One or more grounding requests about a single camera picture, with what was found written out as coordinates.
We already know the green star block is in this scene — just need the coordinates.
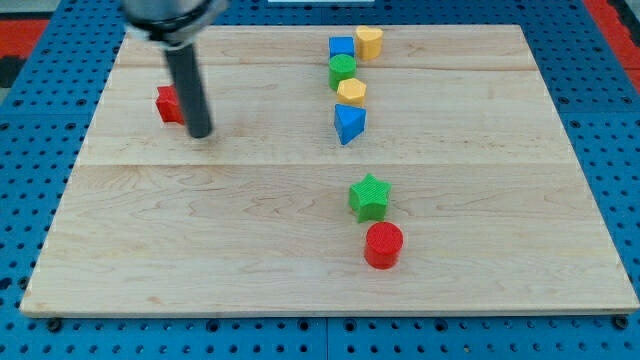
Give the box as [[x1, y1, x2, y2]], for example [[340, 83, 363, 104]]
[[348, 173, 392, 223]]

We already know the blue triangle block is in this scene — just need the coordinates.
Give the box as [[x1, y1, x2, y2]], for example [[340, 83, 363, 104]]
[[334, 104, 367, 145]]

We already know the wooden board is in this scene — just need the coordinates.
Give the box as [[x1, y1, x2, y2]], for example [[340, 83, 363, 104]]
[[20, 25, 639, 318]]

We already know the red cylinder block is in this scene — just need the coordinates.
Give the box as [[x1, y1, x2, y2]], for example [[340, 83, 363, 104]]
[[364, 222, 404, 270]]

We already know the yellow hexagon block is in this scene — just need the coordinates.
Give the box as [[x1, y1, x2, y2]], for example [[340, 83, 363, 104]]
[[336, 78, 367, 107]]

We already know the green cylinder block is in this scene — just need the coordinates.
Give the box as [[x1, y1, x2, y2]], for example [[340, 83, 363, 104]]
[[328, 54, 357, 91]]

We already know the blue cube block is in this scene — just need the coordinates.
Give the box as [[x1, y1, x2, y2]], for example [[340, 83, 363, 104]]
[[328, 36, 355, 58]]

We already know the yellow heart block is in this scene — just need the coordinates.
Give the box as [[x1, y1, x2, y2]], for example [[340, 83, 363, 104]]
[[355, 25, 384, 61]]

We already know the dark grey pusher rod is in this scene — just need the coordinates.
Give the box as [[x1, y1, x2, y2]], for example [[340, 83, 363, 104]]
[[164, 44, 213, 139]]

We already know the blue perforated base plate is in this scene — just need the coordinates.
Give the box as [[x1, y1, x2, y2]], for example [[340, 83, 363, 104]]
[[1, 0, 639, 359]]

